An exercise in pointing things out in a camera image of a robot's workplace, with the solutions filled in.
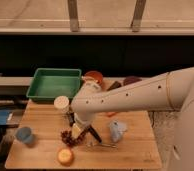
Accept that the dark red grape bunch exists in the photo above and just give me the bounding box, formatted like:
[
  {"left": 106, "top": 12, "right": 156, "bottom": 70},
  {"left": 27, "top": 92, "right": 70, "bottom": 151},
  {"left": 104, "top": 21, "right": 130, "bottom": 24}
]
[{"left": 61, "top": 130, "right": 87, "bottom": 147}]

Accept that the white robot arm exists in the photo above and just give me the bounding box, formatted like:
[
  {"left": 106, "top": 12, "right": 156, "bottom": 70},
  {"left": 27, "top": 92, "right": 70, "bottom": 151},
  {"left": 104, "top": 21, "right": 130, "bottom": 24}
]
[{"left": 71, "top": 67, "right": 194, "bottom": 171}]

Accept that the white paper cup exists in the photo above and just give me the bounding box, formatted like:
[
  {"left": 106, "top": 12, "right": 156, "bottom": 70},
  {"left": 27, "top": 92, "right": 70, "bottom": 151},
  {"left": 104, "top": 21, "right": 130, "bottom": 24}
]
[{"left": 54, "top": 96, "right": 69, "bottom": 114}]

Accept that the blue plastic cup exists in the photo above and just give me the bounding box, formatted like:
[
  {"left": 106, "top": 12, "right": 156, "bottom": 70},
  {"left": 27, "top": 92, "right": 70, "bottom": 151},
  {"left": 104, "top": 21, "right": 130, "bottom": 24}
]
[{"left": 15, "top": 127, "right": 34, "bottom": 144}]

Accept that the small black clip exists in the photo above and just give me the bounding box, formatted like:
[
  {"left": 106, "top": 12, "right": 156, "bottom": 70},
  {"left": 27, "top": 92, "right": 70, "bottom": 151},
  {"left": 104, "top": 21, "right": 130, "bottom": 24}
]
[{"left": 67, "top": 113, "right": 75, "bottom": 127}]

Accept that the metal fork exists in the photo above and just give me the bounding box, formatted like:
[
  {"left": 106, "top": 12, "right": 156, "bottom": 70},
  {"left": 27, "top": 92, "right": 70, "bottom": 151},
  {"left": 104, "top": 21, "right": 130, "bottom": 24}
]
[{"left": 86, "top": 142, "right": 116, "bottom": 148}]

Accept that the yellow apple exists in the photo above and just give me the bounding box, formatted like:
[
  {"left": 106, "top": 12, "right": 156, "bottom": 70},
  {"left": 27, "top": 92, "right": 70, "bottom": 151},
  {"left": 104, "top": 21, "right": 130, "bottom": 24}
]
[{"left": 57, "top": 148, "right": 74, "bottom": 165}]

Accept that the orange carrot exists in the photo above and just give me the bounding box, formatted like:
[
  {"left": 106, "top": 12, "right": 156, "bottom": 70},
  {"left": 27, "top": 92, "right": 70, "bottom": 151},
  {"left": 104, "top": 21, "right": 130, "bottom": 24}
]
[{"left": 106, "top": 112, "right": 117, "bottom": 117}]

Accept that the grey blue cloth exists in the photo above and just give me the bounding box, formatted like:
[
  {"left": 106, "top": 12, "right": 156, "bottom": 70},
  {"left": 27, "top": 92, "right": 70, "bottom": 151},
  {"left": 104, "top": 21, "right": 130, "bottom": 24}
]
[{"left": 109, "top": 121, "right": 127, "bottom": 143}]

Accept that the green plastic tray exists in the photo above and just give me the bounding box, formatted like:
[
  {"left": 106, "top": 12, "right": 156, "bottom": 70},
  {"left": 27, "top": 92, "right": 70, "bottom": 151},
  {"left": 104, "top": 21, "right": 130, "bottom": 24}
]
[{"left": 26, "top": 68, "right": 81, "bottom": 101}]

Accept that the orange bowl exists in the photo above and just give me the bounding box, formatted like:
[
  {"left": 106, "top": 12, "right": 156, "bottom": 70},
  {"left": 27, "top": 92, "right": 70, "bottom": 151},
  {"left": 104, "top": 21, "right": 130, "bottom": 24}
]
[{"left": 84, "top": 70, "right": 103, "bottom": 84}]

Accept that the black rectangular block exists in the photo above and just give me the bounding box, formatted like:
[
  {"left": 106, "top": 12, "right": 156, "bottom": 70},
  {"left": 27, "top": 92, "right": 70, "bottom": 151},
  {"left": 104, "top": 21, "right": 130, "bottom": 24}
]
[{"left": 107, "top": 81, "right": 121, "bottom": 91}]

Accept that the purple bowl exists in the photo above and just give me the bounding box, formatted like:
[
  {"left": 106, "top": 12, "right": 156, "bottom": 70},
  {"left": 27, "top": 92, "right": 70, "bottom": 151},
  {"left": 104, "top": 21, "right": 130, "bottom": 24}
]
[{"left": 123, "top": 76, "right": 140, "bottom": 86}]

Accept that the blue chair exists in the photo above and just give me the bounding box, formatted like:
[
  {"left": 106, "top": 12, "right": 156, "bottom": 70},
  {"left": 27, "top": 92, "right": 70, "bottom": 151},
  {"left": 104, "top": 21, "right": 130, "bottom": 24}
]
[{"left": 0, "top": 109, "right": 12, "bottom": 125}]

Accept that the black handled knife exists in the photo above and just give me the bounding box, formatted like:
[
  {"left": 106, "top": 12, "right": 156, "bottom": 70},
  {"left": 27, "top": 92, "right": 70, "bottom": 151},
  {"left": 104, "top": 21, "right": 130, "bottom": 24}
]
[{"left": 88, "top": 126, "right": 102, "bottom": 143}]

